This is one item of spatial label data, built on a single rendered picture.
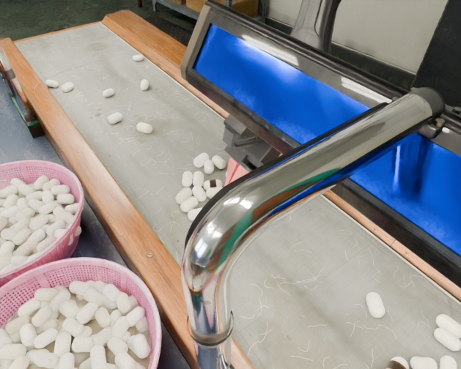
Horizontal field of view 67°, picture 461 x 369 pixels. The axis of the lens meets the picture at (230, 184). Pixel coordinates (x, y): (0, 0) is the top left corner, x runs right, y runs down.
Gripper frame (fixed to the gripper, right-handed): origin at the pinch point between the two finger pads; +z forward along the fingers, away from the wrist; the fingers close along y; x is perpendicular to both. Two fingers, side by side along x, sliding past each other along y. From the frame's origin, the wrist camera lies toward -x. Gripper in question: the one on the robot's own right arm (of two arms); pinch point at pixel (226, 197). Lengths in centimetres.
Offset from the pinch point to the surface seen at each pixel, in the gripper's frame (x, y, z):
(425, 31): 161, -66, -123
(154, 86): 8.5, -46.0, -5.6
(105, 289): -15.1, 3.0, 19.5
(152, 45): 13, -65, -14
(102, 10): 122, -329, -16
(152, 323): -13.4, 12.2, 16.8
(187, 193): -3.2, -5.2, 3.9
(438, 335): 5.4, 36.5, -6.0
